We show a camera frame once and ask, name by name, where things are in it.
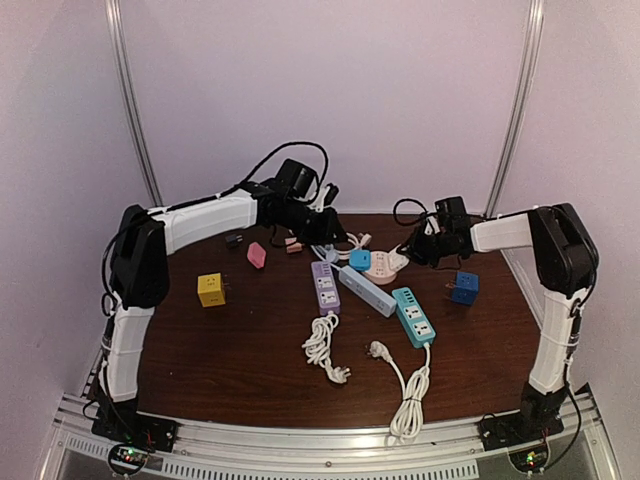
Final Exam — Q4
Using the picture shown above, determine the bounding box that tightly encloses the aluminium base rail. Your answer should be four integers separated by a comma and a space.
35, 392, 622, 479

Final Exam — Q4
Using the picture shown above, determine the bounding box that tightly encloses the grey charger plug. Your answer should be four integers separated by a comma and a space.
225, 233, 244, 249

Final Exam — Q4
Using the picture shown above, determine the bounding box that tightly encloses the dark blue cube adapter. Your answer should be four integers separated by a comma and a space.
446, 272, 479, 306

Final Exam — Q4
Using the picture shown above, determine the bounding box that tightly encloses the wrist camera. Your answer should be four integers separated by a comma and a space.
275, 158, 319, 200
435, 196, 471, 233

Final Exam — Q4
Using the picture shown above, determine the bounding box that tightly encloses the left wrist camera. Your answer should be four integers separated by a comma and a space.
275, 158, 319, 200

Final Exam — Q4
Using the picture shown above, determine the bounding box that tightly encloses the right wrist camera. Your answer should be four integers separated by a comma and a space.
435, 196, 471, 233

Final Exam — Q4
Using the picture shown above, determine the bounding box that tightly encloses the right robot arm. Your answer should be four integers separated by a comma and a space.
399, 196, 599, 398

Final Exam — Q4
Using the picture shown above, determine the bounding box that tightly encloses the right aluminium frame post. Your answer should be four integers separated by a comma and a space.
484, 0, 546, 217

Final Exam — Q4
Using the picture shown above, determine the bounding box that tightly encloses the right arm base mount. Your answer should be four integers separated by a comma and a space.
477, 390, 567, 451

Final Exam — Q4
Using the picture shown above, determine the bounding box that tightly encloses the pink round socket hub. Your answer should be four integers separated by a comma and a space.
363, 251, 400, 286

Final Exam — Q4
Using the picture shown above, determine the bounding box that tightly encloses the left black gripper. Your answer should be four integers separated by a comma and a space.
280, 199, 349, 247

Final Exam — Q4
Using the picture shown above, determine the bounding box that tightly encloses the light blue power strip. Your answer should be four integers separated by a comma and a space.
338, 266, 397, 318

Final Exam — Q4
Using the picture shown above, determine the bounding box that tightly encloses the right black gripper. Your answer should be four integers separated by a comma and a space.
397, 227, 453, 269

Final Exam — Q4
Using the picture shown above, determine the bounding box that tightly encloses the left aluminium frame post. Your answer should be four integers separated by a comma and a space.
104, 0, 163, 207

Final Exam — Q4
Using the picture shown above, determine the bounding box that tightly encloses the pink flat adapter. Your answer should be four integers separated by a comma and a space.
247, 242, 267, 269

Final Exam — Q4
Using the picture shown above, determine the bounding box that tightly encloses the teal blue socket box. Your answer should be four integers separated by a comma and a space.
392, 287, 436, 349

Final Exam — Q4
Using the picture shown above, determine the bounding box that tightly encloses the white cable with plug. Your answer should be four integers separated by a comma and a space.
368, 340, 434, 442

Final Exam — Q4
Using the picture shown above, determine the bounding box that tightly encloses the aluminium frame post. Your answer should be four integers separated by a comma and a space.
484, 0, 546, 217
104, 0, 163, 207

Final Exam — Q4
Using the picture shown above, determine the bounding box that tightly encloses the yellow cube adapter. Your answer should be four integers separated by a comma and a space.
197, 272, 228, 308

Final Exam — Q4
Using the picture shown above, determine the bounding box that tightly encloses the purple power strip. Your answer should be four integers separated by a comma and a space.
311, 261, 341, 316

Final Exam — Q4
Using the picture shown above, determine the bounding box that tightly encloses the pink charger plug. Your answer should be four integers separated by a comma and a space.
285, 237, 304, 255

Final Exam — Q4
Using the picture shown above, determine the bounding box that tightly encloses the white coiled strip cable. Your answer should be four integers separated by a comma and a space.
301, 313, 352, 387

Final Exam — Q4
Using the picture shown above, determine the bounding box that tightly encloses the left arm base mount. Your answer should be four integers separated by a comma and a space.
91, 389, 178, 452

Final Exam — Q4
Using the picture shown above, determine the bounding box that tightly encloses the white small adapter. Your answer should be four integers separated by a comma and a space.
388, 250, 410, 272

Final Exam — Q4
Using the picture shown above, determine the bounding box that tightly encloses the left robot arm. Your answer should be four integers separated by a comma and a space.
100, 182, 346, 403

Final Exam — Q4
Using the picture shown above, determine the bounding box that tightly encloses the light blue small adapter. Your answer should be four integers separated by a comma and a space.
348, 249, 371, 272

